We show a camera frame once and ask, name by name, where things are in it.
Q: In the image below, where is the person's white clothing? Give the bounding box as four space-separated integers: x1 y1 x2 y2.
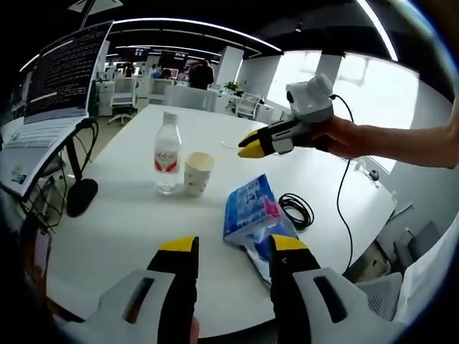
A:
392 229 459 324

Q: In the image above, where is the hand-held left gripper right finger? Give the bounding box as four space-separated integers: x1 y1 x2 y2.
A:
268 234 408 344

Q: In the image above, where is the clear water bottle red label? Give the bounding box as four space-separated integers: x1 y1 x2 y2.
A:
153 110 183 195

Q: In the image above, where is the white paper cup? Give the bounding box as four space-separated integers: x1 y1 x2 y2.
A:
184 151 215 197

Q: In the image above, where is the blue packet with pink print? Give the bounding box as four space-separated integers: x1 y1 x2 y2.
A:
222 173 299 252

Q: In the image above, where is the white table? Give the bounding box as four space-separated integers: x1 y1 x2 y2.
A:
44 103 399 340

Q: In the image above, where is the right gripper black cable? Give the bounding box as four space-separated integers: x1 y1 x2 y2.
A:
328 93 356 276

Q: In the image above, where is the silver laptop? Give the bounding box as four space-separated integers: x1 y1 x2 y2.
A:
0 20 114 198

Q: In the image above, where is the person's right hand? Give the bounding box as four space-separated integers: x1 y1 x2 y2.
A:
292 116 364 159

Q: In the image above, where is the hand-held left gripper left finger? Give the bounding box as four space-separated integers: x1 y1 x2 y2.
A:
53 235 200 344

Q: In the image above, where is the white mesh office chair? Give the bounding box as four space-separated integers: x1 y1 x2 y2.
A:
235 92 263 119

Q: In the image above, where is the white office partition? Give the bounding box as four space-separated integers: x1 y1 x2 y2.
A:
164 85 220 113

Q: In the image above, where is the black laptop stand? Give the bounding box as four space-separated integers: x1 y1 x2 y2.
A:
66 117 100 219

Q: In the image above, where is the grey mesh office chair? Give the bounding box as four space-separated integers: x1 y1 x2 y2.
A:
353 220 443 323

